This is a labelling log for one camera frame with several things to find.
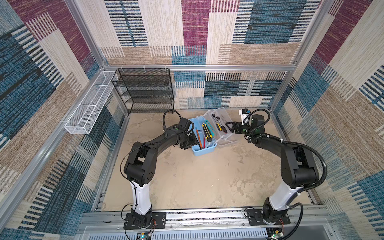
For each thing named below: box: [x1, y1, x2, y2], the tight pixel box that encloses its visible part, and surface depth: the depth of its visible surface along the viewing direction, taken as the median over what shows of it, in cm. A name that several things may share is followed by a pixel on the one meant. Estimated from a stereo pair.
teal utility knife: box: [204, 119, 216, 136], surface depth 101 cm
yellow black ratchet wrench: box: [211, 113, 223, 132], surface depth 97 cm
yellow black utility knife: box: [202, 123, 213, 142], surface depth 98 cm
